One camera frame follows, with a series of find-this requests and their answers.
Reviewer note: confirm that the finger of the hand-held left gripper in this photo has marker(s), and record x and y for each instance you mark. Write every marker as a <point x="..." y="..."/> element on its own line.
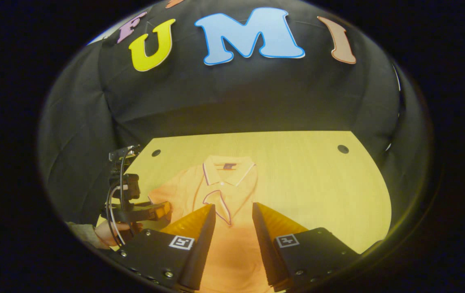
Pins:
<point x="153" y="211"/>

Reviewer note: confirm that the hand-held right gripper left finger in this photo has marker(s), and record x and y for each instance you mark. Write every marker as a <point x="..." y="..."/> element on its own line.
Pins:
<point x="201" y="252"/>

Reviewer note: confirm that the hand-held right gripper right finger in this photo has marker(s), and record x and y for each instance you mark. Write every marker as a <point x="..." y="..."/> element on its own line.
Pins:
<point x="263" y="244"/>

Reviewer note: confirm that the orange collared T-shirt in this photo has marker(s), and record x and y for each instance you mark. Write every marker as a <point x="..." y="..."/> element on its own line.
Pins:
<point x="232" y="252"/>

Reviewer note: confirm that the black backdrop cloth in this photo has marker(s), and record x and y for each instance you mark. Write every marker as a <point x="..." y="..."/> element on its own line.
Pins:
<point x="224" y="97"/>

